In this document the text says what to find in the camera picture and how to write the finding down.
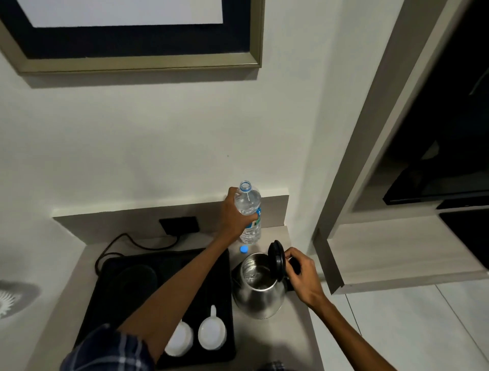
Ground black box device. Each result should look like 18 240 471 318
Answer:
439 209 489 259

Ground clear plastic water bottle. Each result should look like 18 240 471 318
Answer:
234 180 263 245

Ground black serving tray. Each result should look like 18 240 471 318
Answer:
74 248 237 370

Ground gold framed wall picture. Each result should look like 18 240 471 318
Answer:
0 0 266 75

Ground blue plaid shirt sleeve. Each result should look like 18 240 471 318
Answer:
60 324 156 371

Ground black flat television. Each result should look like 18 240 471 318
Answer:
383 63 489 206

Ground person's right forearm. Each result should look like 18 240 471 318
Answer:
313 296 399 371

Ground person's left forearm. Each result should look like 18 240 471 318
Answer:
116 236 231 364

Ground stainless steel electric kettle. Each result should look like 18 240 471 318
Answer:
231 240 303 320

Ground black wall power outlet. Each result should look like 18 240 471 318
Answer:
159 216 200 235

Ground person's left hand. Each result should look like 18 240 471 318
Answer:
220 187 261 245

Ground black round kettle base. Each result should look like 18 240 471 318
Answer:
101 264 159 308

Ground white cup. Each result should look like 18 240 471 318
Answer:
164 321 195 357
197 304 228 351

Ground light wood shelf unit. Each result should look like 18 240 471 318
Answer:
313 0 489 295

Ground black power cable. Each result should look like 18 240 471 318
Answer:
95 232 180 274

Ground person's right hand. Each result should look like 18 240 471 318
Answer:
284 247 328 310

